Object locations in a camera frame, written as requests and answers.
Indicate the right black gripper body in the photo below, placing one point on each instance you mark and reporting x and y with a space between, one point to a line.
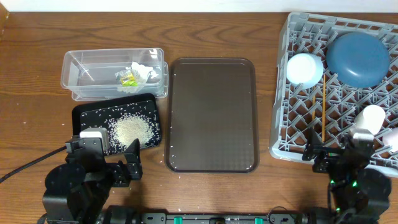
337 167

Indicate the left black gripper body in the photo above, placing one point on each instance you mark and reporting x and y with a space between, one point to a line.
113 175

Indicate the white cup with green inside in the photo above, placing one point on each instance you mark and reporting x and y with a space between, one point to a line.
370 118

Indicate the white cup with pink inside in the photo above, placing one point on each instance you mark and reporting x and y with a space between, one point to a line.
391 140

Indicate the light blue small bowl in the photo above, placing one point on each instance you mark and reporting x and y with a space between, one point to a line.
305 69

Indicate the green yellow snack wrapper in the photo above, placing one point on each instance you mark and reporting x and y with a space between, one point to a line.
126 78

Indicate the white tissue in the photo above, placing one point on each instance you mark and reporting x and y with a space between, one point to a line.
143 75

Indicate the dark blue plate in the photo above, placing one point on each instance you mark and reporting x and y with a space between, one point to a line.
360 60

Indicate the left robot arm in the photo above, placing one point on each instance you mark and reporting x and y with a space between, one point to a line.
77 190

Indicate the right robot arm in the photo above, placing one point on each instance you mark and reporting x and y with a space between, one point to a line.
355 193

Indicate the grey dishwasher rack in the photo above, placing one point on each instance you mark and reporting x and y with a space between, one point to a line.
296 110

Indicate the pile of rice grains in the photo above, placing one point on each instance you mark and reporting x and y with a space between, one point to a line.
124 130

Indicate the black plastic bin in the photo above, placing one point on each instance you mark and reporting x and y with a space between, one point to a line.
95 115

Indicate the clear plastic bin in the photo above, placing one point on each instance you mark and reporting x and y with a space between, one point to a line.
90 74

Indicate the dark brown serving tray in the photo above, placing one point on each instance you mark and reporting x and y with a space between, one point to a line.
212 116

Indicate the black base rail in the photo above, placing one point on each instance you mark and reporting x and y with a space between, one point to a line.
277 215

